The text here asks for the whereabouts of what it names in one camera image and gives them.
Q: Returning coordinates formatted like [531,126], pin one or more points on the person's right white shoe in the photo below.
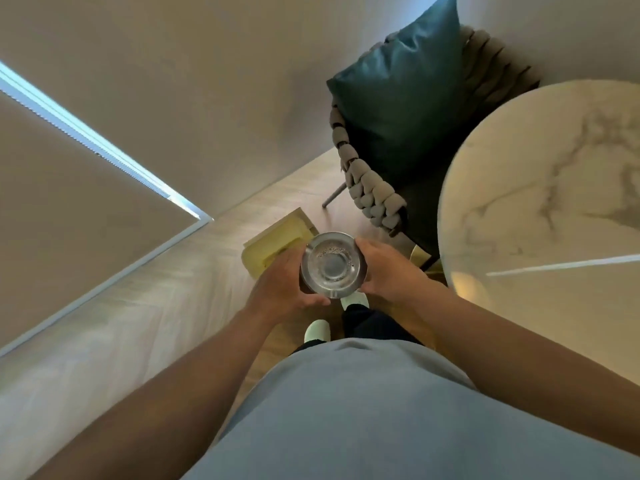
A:
[355,300]

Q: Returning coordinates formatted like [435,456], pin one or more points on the person's right forearm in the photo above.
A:
[530,354]

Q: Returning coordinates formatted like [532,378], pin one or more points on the person's light grey shirt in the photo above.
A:
[375,419]

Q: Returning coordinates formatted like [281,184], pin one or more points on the clear glass ashtray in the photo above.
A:
[330,282]

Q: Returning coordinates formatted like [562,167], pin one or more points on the person's black trousers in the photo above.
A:
[370,324]

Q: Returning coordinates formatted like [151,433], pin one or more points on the person's white shoe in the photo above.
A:
[355,300]
[317,330]

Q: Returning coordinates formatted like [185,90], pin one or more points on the person's left white shoe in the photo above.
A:
[317,330]

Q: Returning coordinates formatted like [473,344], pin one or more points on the grey woven chair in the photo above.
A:
[370,189]

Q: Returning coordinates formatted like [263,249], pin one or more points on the person's left forearm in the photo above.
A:
[165,404]

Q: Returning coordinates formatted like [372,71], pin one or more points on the yellow lidded bin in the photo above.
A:
[265,252]

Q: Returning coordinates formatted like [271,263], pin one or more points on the teal cushion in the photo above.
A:
[405,94]

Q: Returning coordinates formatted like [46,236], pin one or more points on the brown cardboard box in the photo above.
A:
[285,225]

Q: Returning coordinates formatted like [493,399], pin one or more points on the round marble table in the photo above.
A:
[550,194]

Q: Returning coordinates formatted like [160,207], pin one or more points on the grey ash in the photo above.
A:
[332,251]

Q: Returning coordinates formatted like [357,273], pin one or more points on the person's right hand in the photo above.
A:
[395,274]

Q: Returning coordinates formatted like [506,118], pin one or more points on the person's left hand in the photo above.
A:
[277,289]

